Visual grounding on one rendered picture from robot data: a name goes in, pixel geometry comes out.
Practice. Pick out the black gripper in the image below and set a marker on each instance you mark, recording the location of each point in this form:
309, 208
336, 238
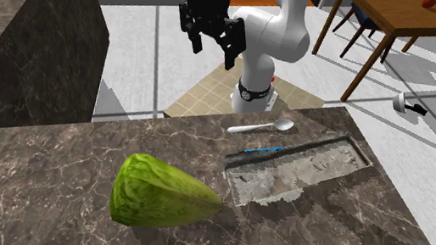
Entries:
206, 2

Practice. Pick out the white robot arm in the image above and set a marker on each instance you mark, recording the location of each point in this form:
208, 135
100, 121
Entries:
279, 33

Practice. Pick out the tan tiled robot stand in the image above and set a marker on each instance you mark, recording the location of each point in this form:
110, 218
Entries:
209, 92

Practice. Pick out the white spoon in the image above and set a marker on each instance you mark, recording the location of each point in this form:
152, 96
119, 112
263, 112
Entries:
261, 126

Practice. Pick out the blue pen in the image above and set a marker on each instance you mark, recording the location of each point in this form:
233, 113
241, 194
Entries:
263, 149

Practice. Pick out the blue chair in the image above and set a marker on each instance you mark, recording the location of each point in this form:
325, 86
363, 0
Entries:
362, 19

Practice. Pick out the grey recessed sink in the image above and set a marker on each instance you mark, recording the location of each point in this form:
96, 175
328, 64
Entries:
299, 173

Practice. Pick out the green lettuce head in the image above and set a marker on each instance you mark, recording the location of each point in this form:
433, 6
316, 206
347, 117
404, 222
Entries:
159, 194

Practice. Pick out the white and black small object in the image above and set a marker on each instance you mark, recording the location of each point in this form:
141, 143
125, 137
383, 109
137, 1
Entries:
400, 103

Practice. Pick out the brown wooden table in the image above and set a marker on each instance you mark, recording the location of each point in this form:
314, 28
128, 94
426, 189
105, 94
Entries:
414, 15

